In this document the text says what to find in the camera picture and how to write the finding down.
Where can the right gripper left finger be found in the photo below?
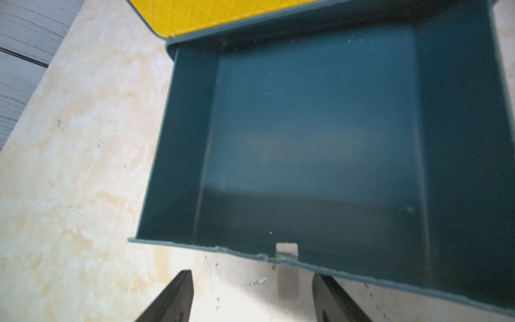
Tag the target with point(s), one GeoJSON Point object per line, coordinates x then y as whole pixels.
{"type": "Point", "coordinates": [174, 303]}

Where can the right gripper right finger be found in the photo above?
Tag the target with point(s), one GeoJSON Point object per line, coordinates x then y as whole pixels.
{"type": "Point", "coordinates": [332, 303]}

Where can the teal bottom drawer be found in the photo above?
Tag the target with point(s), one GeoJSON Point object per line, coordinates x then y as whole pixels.
{"type": "Point", "coordinates": [366, 140]}

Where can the yellow drawer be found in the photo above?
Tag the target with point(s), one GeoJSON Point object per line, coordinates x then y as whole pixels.
{"type": "Point", "coordinates": [171, 18]}

